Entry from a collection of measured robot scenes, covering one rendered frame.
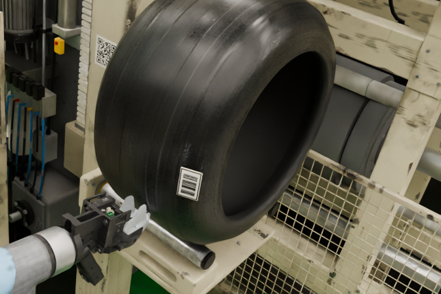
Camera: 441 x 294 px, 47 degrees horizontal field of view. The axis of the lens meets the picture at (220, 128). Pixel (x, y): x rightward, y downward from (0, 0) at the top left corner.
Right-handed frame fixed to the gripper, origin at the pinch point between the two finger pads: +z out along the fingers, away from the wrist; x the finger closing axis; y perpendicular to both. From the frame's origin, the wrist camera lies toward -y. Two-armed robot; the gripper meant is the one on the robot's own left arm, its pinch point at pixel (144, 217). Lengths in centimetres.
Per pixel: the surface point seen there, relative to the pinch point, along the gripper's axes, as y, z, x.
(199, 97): 29.6, -1.5, -6.8
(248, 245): -18.3, 36.3, -8.3
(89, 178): -7.1, 8.4, 24.8
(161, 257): -15.4, 10.3, 0.4
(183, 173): 16.1, -3.4, -8.8
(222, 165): 17.5, 3.4, -12.0
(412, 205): 4, 59, -38
